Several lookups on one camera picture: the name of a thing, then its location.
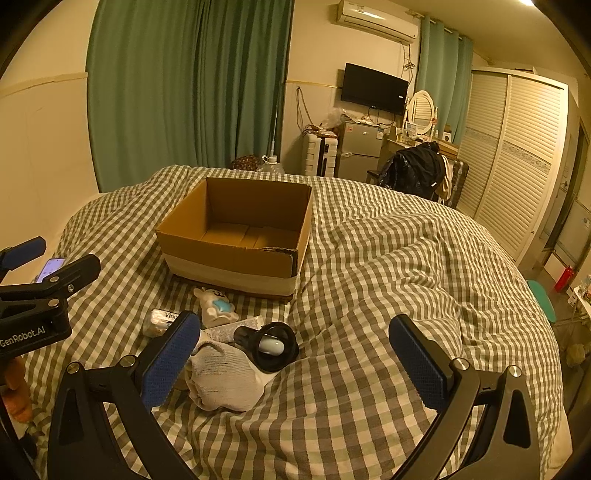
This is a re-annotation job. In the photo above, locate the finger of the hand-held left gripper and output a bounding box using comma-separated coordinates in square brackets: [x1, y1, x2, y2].
[0, 236, 48, 282]
[0, 255, 101, 322]

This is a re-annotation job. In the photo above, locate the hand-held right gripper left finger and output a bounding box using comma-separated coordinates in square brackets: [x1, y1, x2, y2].
[47, 310, 201, 480]

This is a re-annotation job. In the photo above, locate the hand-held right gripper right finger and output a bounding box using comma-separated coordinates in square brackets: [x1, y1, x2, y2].
[388, 314, 541, 480]

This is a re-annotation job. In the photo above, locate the white tissue packet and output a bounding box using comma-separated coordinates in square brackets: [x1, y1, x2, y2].
[141, 308, 183, 337]

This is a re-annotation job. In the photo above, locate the white knitted cloth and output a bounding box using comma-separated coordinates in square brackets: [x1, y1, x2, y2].
[185, 344, 278, 413]

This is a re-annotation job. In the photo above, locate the white toothpaste tube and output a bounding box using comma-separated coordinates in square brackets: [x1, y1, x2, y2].
[198, 315, 266, 344]

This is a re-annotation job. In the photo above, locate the white rabbit figurine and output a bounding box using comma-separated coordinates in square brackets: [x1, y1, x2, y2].
[193, 286, 240, 329]

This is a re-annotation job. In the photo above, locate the black round gadget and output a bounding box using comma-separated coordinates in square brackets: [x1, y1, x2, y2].
[233, 322, 300, 374]

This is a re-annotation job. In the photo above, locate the brown cardboard box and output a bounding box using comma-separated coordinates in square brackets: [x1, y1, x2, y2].
[156, 176, 314, 303]

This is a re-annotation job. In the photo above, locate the person's left hand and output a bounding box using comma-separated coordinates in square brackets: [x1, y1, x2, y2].
[4, 357, 34, 423]

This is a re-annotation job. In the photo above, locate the smartphone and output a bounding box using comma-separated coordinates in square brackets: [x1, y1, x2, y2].
[34, 257, 68, 283]

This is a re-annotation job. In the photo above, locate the grey checkered blanket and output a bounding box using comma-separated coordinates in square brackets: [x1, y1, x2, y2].
[23, 164, 571, 480]

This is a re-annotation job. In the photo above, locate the teal stool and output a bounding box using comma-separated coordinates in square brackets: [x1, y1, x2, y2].
[526, 279, 557, 324]

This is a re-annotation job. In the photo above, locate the black backpack on chair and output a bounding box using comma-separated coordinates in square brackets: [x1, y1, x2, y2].
[383, 142, 451, 201]

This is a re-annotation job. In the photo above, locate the wide green curtain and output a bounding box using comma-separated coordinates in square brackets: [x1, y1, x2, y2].
[86, 0, 295, 193]

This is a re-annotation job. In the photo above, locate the wooden dressing table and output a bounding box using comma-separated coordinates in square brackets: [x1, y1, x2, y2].
[379, 136, 460, 171]

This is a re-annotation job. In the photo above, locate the clear water bottle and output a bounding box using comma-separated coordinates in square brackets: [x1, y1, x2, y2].
[256, 154, 287, 175]

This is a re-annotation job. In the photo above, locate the white louvred wardrobe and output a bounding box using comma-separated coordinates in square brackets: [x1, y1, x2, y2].
[455, 68, 580, 266]

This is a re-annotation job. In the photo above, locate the grey small fridge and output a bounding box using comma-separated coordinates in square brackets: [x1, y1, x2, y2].
[338, 121, 384, 178]

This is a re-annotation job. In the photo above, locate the white suitcase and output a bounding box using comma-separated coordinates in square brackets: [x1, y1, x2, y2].
[302, 131, 340, 176]

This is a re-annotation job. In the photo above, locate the white oval mirror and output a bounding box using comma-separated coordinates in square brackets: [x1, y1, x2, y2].
[406, 90, 438, 137]

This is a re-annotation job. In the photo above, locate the narrow green curtain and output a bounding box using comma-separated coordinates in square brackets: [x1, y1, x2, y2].
[414, 16, 474, 144]

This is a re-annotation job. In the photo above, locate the white air conditioner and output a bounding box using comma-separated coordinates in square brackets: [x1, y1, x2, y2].
[329, 0, 420, 45]

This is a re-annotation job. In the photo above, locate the black wall television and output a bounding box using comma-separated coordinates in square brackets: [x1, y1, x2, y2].
[341, 63, 410, 115]

